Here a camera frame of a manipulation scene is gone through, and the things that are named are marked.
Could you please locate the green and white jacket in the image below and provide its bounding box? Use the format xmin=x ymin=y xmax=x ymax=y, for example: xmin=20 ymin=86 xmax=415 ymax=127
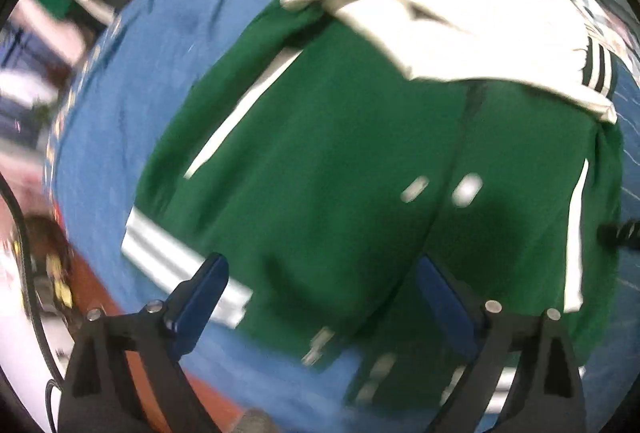
xmin=120 ymin=0 xmax=626 ymax=414

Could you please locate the black cable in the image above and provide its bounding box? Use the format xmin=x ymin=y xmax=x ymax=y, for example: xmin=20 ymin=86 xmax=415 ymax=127
xmin=0 ymin=173 xmax=66 ymax=433

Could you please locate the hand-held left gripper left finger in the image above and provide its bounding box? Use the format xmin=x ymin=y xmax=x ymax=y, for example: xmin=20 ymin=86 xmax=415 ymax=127
xmin=59 ymin=253 xmax=231 ymax=433

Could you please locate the blue striped blanket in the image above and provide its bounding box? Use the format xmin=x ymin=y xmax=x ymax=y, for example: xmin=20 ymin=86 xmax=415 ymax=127
xmin=42 ymin=0 xmax=640 ymax=433

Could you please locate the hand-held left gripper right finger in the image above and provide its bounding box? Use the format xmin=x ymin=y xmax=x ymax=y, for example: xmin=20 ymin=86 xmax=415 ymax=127
xmin=415 ymin=255 xmax=587 ymax=433

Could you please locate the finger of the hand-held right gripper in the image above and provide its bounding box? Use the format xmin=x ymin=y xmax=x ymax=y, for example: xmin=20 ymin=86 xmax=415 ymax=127
xmin=597 ymin=221 xmax=640 ymax=250

